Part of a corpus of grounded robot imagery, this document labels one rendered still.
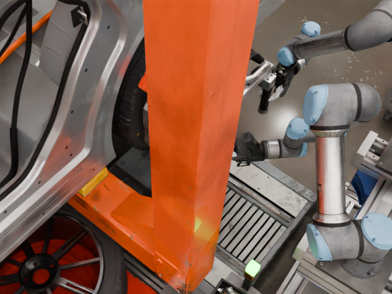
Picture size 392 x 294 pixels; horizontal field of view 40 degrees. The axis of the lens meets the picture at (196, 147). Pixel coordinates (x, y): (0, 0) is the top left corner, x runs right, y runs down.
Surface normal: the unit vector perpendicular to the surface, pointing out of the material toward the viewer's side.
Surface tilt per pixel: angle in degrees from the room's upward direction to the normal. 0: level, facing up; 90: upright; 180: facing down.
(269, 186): 0
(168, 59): 90
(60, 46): 58
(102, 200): 0
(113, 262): 0
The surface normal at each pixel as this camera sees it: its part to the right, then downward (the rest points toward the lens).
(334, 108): 0.11, 0.14
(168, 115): -0.62, 0.62
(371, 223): 0.17, -0.58
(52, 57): -0.53, 0.29
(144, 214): -0.42, -0.77
